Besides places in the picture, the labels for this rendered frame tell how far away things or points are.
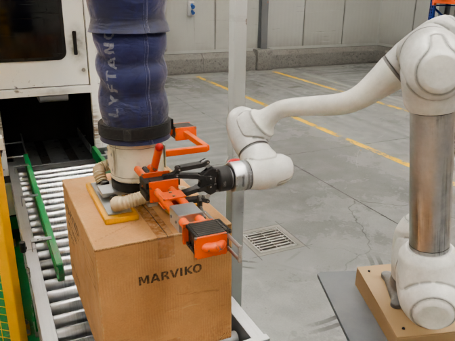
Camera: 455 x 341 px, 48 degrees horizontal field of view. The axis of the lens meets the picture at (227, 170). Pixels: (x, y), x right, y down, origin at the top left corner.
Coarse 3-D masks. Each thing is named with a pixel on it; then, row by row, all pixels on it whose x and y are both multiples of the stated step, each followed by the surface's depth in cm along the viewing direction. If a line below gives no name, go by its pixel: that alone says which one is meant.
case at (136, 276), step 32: (64, 192) 181; (96, 224) 148; (128, 224) 148; (160, 224) 148; (96, 256) 133; (128, 256) 137; (160, 256) 142; (192, 256) 146; (224, 256) 151; (96, 288) 139; (128, 288) 140; (160, 288) 145; (192, 288) 150; (224, 288) 155; (96, 320) 149; (128, 320) 143; (160, 320) 148; (192, 320) 153; (224, 320) 158
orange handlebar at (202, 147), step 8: (184, 136) 194; (192, 136) 188; (200, 144) 179; (208, 144) 178; (168, 152) 170; (176, 152) 171; (184, 152) 173; (192, 152) 174; (200, 152) 176; (136, 168) 153; (160, 192) 134; (168, 192) 133; (176, 192) 133; (160, 200) 131; (168, 200) 129; (176, 200) 132; (184, 200) 129; (168, 208) 126; (200, 216) 120; (224, 240) 108; (208, 248) 106; (216, 248) 106
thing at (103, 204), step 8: (88, 184) 174; (96, 184) 172; (104, 184) 167; (96, 192) 165; (96, 200) 160; (104, 200) 159; (104, 208) 154; (128, 208) 153; (104, 216) 149; (112, 216) 149; (120, 216) 149; (128, 216) 149; (136, 216) 150
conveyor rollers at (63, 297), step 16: (48, 176) 334; (64, 176) 331; (80, 176) 334; (48, 192) 309; (32, 208) 283; (48, 208) 285; (64, 208) 289; (32, 224) 266; (64, 224) 265; (64, 240) 249; (48, 256) 237; (64, 256) 233; (48, 272) 221; (64, 272) 223; (48, 288) 213; (64, 288) 209; (64, 304) 199; (80, 304) 201; (64, 320) 191; (80, 320) 193; (64, 336) 182; (80, 336) 185
